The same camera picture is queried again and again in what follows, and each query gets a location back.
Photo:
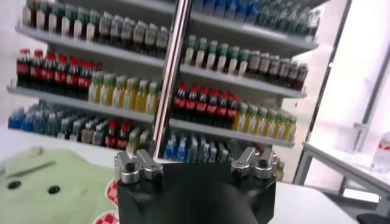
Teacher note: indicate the grey metal clamp bracket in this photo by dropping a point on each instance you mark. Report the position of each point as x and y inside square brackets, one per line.
[361, 137]

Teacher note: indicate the metal display shelf unit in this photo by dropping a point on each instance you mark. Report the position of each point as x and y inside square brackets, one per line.
[122, 67]
[268, 98]

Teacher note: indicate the white table grey frame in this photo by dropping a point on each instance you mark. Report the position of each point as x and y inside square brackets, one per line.
[335, 158]

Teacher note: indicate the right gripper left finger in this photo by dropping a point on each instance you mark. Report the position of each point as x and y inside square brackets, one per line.
[126, 176]

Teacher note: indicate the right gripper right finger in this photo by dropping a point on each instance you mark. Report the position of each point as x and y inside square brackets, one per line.
[243, 170]

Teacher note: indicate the copper coloured shelf post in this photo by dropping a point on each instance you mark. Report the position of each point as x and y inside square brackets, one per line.
[170, 76]

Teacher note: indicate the green cap tea bottle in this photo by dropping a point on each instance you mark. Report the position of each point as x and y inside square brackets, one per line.
[200, 54]
[232, 61]
[40, 19]
[242, 62]
[65, 25]
[221, 58]
[190, 51]
[78, 28]
[53, 22]
[91, 30]
[211, 56]
[26, 16]

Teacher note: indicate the grey window frame post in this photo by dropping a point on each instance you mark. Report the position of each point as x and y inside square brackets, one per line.
[374, 85]

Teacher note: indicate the red cap cola bottle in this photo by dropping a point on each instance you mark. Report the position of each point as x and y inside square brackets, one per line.
[61, 76]
[49, 73]
[232, 112]
[23, 68]
[123, 137]
[111, 135]
[201, 106]
[83, 80]
[212, 108]
[72, 78]
[36, 70]
[180, 102]
[222, 110]
[191, 103]

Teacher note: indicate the blue water bottle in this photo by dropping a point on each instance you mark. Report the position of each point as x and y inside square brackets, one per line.
[15, 120]
[220, 7]
[232, 9]
[28, 121]
[243, 10]
[182, 149]
[170, 149]

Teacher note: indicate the dark bottle blue white label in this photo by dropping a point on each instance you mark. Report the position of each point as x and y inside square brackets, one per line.
[139, 36]
[105, 30]
[116, 33]
[162, 41]
[126, 35]
[150, 39]

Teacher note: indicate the dark bottle beige label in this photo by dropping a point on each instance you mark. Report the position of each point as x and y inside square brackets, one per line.
[253, 64]
[264, 65]
[302, 76]
[293, 73]
[274, 68]
[284, 70]

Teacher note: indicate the dark bottle white cap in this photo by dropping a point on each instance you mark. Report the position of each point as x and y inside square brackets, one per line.
[87, 133]
[64, 129]
[213, 152]
[75, 131]
[98, 135]
[224, 153]

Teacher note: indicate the clear bottle red label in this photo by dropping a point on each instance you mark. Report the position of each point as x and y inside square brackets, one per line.
[381, 152]

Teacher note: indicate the pale green cartoon shirt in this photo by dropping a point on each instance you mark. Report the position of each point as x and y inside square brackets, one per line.
[61, 207]

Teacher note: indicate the thin black slanted strut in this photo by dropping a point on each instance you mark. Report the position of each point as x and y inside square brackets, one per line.
[329, 70]

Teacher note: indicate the dark green soda bottle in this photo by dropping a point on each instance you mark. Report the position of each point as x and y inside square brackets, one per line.
[203, 152]
[51, 125]
[193, 150]
[261, 15]
[283, 19]
[39, 123]
[272, 17]
[294, 22]

